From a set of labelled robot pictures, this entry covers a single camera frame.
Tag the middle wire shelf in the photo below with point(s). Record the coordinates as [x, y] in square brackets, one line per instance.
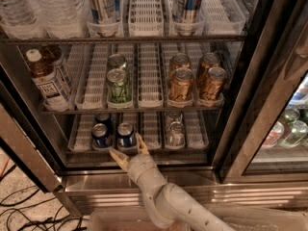
[132, 110]

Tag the tall blue silver can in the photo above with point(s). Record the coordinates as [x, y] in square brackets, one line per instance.
[186, 16]
[104, 17]

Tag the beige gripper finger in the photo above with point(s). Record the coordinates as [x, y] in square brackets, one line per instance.
[141, 146]
[121, 158]

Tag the blue pepsi can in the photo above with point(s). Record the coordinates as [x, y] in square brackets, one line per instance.
[125, 135]
[106, 119]
[101, 135]

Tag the top wire shelf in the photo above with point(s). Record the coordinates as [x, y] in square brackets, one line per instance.
[112, 40]

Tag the silver can shelf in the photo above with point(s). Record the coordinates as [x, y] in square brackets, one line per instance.
[173, 116]
[176, 135]

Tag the green can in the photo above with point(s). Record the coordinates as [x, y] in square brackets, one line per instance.
[118, 86]
[117, 61]

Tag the water bottle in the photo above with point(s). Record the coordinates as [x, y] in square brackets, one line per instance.
[19, 20]
[61, 18]

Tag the tea bottle white cap front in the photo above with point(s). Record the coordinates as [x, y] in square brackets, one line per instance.
[46, 78]

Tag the silver can rear bottom shelf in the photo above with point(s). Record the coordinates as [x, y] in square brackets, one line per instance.
[173, 116]

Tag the gold can rear right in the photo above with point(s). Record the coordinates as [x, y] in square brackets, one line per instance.
[207, 61]

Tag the silver can front bottom shelf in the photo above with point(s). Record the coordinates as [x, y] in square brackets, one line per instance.
[176, 135]

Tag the red white can behind glass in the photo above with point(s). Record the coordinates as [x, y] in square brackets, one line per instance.
[274, 135]

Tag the bottom wire shelf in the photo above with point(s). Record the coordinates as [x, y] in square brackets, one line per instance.
[134, 151]

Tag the water bottle right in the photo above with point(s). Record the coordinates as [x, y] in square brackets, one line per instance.
[61, 18]

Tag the tall blue silver can left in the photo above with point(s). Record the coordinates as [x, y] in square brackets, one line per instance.
[104, 17]

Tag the tea bottle rear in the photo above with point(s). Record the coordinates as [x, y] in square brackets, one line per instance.
[54, 55]

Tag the gold can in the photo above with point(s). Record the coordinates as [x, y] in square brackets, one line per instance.
[178, 60]
[212, 85]
[181, 85]
[207, 61]

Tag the clear plastic bin right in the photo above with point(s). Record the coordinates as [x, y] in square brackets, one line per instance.
[260, 219]

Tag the green can front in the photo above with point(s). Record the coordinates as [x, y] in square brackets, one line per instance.
[118, 86]

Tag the steel fridge door left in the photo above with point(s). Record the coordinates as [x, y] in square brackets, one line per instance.
[33, 139]

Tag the tall blue silver can right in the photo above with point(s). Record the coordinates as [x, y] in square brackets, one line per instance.
[186, 16]

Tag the gold can front left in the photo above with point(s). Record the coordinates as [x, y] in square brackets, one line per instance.
[181, 85]

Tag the wire shelf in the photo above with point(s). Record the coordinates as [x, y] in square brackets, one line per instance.
[112, 40]
[134, 151]
[132, 110]

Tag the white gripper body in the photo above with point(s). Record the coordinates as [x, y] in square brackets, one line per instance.
[139, 165]

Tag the gold can rear left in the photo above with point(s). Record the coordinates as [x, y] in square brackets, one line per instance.
[178, 60]

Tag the gold can front right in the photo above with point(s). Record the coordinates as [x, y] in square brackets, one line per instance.
[212, 85]

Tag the can behind right glass door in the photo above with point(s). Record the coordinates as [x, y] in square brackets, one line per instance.
[298, 130]

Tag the water bottle left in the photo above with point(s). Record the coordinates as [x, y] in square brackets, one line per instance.
[19, 20]

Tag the clear plastic bin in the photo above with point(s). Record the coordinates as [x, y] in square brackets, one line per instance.
[128, 220]
[260, 219]

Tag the green can rear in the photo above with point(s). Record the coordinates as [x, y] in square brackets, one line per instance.
[117, 61]

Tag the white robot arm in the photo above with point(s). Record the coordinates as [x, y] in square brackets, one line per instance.
[165, 202]

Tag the clear plastic bin left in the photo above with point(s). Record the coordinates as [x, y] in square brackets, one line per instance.
[128, 220]

